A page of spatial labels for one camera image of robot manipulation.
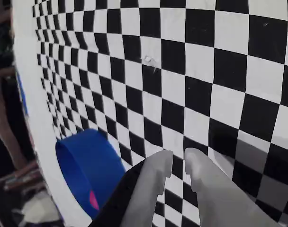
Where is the black white checkered mat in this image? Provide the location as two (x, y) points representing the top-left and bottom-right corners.
(12, 0), (288, 227)

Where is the blue round box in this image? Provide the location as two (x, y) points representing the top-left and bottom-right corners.
(55, 129), (127, 220)

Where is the brown wooden chair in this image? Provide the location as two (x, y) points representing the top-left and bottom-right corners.
(0, 9), (46, 192)

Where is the pink faceted ball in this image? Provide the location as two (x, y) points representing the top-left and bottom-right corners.
(89, 191), (100, 210)

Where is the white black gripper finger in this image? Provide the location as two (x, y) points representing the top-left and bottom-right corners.
(90, 151), (173, 227)

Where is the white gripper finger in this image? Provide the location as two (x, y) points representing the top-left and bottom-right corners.
(184, 148), (279, 227)

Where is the blue tape strip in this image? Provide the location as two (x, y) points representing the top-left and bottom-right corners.
(16, 70), (30, 114)

